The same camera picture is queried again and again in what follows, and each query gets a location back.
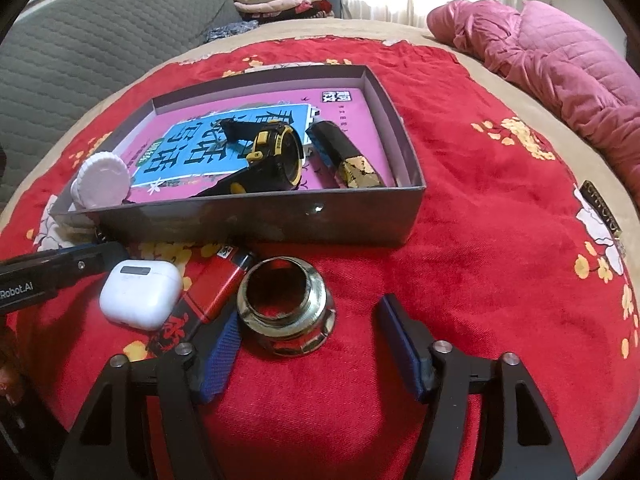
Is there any red lighter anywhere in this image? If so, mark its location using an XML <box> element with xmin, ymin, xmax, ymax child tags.
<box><xmin>149</xmin><ymin>244</ymin><xmax>258</xmax><ymax>356</ymax></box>

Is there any white earbuds case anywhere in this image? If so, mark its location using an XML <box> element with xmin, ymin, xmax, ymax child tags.
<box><xmin>99</xmin><ymin>259</ymin><xmax>184</xmax><ymax>331</ymax></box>

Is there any pink quilt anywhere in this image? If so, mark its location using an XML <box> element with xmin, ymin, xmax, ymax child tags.
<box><xmin>426</xmin><ymin>0</ymin><xmax>640</xmax><ymax>201</ymax></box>

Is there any pink book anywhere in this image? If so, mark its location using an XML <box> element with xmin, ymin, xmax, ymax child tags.
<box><xmin>117</xmin><ymin>87</ymin><xmax>398</xmax><ymax>203</ymax></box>

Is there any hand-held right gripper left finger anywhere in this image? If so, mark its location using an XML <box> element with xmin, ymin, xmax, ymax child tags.
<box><xmin>52</xmin><ymin>310</ymin><xmax>242</xmax><ymax>480</ymax></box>

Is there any black and yellow wristwatch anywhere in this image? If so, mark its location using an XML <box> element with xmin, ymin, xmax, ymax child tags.
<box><xmin>192</xmin><ymin>119</ymin><xmax>305</xmax><ymax>197</ymax></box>

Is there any pile of folded clothes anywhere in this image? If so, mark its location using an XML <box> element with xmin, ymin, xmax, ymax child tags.
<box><xmin>231</xmin><ymin>0</ymin><xmax>333</xmax><ymax>21</ymax></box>

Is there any metal threaded ring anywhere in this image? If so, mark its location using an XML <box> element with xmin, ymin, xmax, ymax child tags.
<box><xmin>236</xmin><ymin>256</ymin><xmax>337</xmax><ymax>358</ymax></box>

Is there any brown patterned strip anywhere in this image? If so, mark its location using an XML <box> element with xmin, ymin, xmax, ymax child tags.
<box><xmin>580</xmin><ymin>180</ymin><xmax>623</xmax><ymax>256</ymax></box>

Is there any grey quilted sofa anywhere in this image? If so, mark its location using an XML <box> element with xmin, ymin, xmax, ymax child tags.
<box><xmin>0</xmin><ymin>0</ymin><xmax>241</xmax><ymax>216</ymax></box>

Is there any grey cardboard box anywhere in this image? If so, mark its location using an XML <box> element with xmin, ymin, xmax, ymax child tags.
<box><xmin>50</xmin><ymin>64</ymin><xmax>427</xmax><ymax>248</ymax></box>

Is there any white pill bottle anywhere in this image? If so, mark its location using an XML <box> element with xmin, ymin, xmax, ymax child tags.
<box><xmin>70</xmin><ymin>152</ymin><xmax>132</xmax><ymax>211</ymax></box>

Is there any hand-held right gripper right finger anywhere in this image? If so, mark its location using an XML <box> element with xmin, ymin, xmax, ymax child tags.
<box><xmin>376</xmin><ymin>294</ymin><xmax>578</xmax><ymax>480</ymax></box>

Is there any red floral blanket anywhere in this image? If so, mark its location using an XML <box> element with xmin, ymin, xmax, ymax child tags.
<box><xmin>0</xmin><ymin>37</ymin><xmax>640</xmax><ymax>480</ymax></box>

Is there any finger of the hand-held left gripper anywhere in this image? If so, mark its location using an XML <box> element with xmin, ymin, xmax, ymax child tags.
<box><xmin>45</xmin><ymin>241</ymin><xmax>128</xmax><ymax>286</ymax></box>

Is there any blue patterned cloth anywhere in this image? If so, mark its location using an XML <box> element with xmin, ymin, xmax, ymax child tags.
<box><xmin>205</xmin><ymin>20</ymin><xmax>261</xmax><ymax>44</ymax></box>

